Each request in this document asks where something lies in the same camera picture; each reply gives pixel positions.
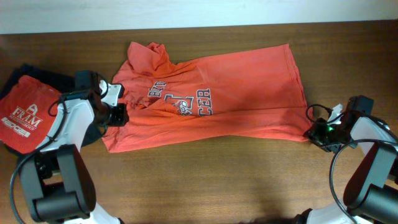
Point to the orange McKinney Boyd soccer t-shirt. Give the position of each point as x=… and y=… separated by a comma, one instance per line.
x=256, y=93

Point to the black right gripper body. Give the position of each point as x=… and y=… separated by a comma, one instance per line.
x=328, y=136

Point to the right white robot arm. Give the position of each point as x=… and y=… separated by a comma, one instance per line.
x=367, y=197

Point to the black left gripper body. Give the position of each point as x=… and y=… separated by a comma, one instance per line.
x=117, y=115

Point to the folded dark navy garment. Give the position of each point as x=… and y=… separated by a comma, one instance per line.
x=62, y=83

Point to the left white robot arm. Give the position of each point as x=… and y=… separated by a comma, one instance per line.
x=56, y=183

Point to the folded red Fram t-shirt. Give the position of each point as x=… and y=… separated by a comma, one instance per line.
x=27, y=114

